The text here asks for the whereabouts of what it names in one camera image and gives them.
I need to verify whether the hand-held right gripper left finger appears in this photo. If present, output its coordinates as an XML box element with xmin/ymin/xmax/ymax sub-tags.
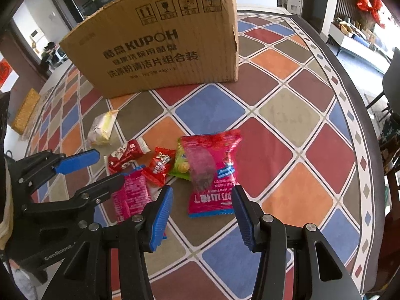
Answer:
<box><xmin>42</xmin><ymin>186</ymin><xmax>174</xmax><ymax>300</ymax></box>

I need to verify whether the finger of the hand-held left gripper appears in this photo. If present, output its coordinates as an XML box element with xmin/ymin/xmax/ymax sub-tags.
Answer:
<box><xmin>17</xmin><ymin>172</ymin><xmax>126</xmax><ymax>218</ymax></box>
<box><xmin>8</xmin><ymin>149</ymin><xmax>101</xmax><ymax>192</ymax></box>

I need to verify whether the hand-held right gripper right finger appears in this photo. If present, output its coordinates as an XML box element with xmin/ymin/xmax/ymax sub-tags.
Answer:
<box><xmin>232</xmin><ymin>185</ymin><xmax>359</xmax><ymax>300</ymax></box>

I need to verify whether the long pink snack packet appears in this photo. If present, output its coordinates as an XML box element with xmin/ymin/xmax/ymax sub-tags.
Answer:
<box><xmin>112</xmin><ymin>165</ymin><xmax>168</xmax><ymax>242</ymax></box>

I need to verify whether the red white snack packet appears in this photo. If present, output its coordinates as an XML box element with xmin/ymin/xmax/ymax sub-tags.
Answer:
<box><xmin>107</xmin><ymin>138</ymin><xmax>151</xmax><ymax>176</ymax></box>

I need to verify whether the pale yellow snack packet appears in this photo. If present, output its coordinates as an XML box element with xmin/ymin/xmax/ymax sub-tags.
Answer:
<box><xmin>87</xmin><ymin>110</ymin><xmax>120</xmax><ymax>146</ymax></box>

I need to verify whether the small red candy packet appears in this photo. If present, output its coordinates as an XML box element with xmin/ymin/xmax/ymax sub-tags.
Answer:
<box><xmin>141</xmin><ymin>146</ymin><xmax>176</xmax><ymax>188</ymax></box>

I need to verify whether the pink snack packet clear window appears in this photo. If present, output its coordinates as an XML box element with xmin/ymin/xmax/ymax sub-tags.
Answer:
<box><xmin>179</xmin><ymin>129</ymin><xmax>243</xmax><ymax>220</ymax></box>

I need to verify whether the green yellow candy packet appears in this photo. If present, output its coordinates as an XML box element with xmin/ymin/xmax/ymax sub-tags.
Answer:
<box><xmin>168</xmin><ymin>137</ymin><xmax>193</xmax><ymax>181</ymax></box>

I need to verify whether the brown cardboard box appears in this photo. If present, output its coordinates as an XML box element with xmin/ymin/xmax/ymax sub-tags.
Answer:
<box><xmin>59</xmin><ymin>0</ymin><xmax>240</xmax><ymax>100</ymax></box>

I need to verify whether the person's left forearm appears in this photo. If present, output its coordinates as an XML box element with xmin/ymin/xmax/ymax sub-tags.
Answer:
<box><xmin>0</xmin><ymin>154</ymin><xmax>15</xmax><ymax>251</ymax></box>

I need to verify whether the golden tissue box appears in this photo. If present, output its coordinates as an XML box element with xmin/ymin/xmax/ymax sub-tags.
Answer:
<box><xmin>10</xmin><ymin>88</ymin><xmax>41</xmax><ymax>135</ymax></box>

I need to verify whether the white stool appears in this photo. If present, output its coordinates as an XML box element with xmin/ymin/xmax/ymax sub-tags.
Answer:
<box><xmin>47</xmin><ymin>48</ymin><xmax>68</xmax><ymax>70</ymax></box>

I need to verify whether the colourful checkered table mat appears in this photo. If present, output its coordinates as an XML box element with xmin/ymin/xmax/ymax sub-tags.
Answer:
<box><xmin>23</xmin><ymin>9</ymin><xmax>392</xmax><ymax>300</ymax></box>

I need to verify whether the red paper door poster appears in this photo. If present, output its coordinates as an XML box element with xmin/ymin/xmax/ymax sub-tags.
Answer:
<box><xmin>0</xmin><ymin>57</ymin><xmax>20</xmax><ymax>93</ymax></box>

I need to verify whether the brown wooden chair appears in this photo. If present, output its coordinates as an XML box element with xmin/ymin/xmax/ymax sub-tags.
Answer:
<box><xmin>371</xmin><ymin>162</ymin><xmax>400</xmax><ymax>295</ymax></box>

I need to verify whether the dark teal chair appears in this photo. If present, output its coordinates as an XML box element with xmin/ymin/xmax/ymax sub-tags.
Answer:
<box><xmin>365</xmin><ymin>47</ymin><xmax>400</xmax><ymax>123</ymax></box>

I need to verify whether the white low cabinet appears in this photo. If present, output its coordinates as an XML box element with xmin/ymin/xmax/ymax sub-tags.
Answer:
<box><xmin>327</xmin><ymin>22</ymin><xmax>395</xmax><ymax>73</ymax></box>

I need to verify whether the pile of small boxes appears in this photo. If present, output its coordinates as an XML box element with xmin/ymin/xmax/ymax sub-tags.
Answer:
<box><xmin>335</xmin><ymin>18</ymin><xmax>379</xmax><ymax>43</ymax></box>

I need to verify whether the red bow decoration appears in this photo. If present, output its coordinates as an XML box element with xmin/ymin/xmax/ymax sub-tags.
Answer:
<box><xmin>357</xmin><ymin>0</ymin><xmax>386</xmax><ymax>29</ymax></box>

